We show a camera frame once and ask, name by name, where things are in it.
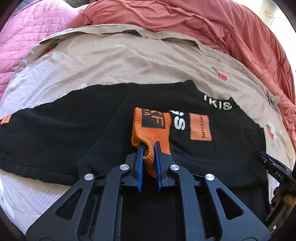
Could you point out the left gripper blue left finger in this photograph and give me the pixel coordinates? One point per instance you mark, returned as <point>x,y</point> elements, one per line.
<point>140,157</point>

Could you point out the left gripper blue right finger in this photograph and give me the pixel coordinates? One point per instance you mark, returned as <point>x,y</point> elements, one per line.
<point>160,171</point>

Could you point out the black sweater orange cuffs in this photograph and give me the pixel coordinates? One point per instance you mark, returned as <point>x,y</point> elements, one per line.
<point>92,130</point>

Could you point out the beige strawberry print bedsheet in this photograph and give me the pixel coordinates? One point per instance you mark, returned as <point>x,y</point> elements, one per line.
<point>113,54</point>

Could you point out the coral red duvet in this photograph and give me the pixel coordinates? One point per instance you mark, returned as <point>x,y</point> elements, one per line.
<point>222,25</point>

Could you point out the pink quilted pillow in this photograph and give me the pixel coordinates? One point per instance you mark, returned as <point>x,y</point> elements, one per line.
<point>30,25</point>

